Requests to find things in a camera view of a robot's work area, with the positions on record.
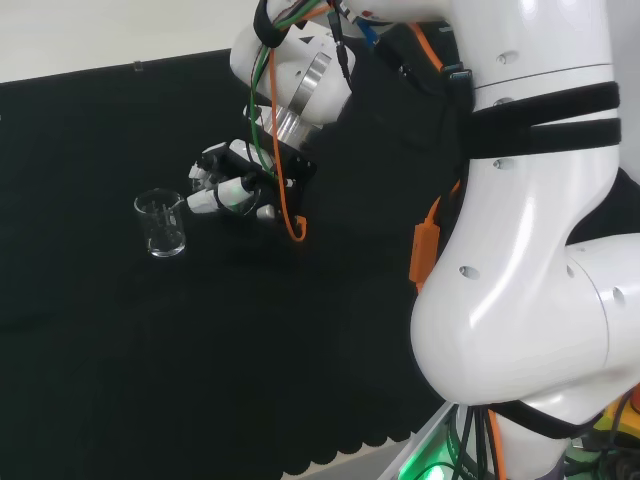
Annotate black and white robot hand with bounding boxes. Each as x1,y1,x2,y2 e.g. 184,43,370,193
186,138,319,222

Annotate clear glass beaker with graduations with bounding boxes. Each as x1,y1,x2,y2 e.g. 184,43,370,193
133,187,188,259

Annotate black bench cloth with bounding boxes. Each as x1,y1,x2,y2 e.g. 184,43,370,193
0,22,474,480

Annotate blue USB plugs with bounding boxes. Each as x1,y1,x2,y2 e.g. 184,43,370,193
441,63,474,85

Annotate yellow stop button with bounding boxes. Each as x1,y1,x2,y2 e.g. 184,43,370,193
592,383,640,454

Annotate orange cable with hooked end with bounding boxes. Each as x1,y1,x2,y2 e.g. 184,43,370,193
268,45,309,244

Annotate green cable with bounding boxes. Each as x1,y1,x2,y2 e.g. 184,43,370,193
247,0,332,182

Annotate black cable with plug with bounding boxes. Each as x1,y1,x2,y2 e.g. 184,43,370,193
327,10,355,92

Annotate orange inline cable box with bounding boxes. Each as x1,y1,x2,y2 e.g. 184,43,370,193
408,195,444,292

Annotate orange cable on arm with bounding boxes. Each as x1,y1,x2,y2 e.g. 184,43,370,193
408,21,447,72

